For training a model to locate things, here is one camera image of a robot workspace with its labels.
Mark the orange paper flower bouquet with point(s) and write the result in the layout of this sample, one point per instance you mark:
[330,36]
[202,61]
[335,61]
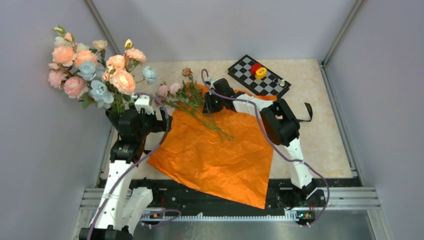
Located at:
[187,97]

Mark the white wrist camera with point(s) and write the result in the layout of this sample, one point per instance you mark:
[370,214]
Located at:
[143,104]
[210,82]

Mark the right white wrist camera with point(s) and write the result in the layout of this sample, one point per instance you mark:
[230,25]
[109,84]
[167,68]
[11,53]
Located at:
[210,82]

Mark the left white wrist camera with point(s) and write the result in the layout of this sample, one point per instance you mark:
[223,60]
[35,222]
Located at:
[143,104]

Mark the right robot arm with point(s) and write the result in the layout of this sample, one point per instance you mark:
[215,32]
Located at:
[278,124]

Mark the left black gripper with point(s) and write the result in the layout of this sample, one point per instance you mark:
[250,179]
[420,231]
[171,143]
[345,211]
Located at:
[161,125]

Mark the red round toy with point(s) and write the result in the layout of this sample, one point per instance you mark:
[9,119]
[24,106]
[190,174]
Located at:
[254,68]

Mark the orange wrapping paper sheet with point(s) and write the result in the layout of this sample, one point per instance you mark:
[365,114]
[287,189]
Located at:
[236,168]

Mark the yellow ring toy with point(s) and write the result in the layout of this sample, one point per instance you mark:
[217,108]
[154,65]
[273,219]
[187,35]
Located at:
[260,73]

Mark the blue flower stem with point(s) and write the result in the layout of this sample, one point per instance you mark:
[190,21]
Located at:
[96,93]

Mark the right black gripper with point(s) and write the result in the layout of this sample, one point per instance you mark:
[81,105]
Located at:
[208,107]

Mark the black white chessboard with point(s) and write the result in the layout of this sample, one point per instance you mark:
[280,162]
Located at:
[240,71]

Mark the peach flower stem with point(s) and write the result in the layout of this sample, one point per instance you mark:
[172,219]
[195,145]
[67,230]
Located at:
[121,85]
[67,52]
[131,58]

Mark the black cylindrical vase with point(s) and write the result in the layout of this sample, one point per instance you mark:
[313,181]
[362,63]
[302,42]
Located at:
[113,118]

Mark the pink and white flower stems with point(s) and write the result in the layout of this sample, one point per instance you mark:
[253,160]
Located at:
[66,78]

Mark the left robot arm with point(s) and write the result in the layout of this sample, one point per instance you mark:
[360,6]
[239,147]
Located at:
[118,213]

